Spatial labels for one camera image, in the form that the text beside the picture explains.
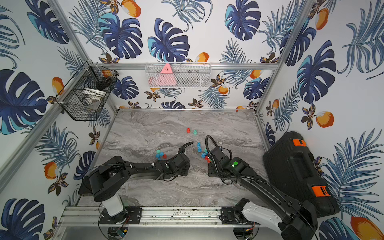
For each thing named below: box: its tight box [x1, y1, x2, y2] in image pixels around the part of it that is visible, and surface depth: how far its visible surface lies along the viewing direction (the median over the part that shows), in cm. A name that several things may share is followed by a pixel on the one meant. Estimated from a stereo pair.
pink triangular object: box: [157, 63, 177, 86], surface depth 92 cm
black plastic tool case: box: [262, 131, 339, 218], surface depth 67 cm
